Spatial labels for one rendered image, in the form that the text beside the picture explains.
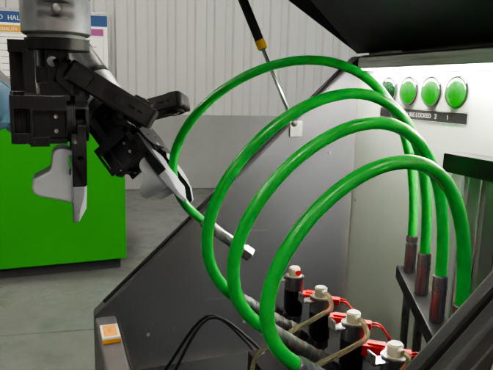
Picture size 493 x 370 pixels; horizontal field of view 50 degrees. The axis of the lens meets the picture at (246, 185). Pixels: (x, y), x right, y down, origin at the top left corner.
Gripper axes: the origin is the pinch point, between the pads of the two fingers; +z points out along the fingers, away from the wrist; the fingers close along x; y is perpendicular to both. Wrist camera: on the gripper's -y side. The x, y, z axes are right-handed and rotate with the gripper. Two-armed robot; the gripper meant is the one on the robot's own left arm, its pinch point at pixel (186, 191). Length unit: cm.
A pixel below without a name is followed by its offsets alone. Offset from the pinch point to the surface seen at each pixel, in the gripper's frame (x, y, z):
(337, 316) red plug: 7.0, -8.0, 27.8
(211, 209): 18.8, -6.3, 8.9
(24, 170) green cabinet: -234, 148, -153
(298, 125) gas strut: -27.4, -19.1, -3.1
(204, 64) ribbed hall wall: -575, 35, -279
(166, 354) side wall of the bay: -22.9, 29.9, 16.5
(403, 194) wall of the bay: -24.3, -25.8, 20.4
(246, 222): 24.5, -9.9, 13.5
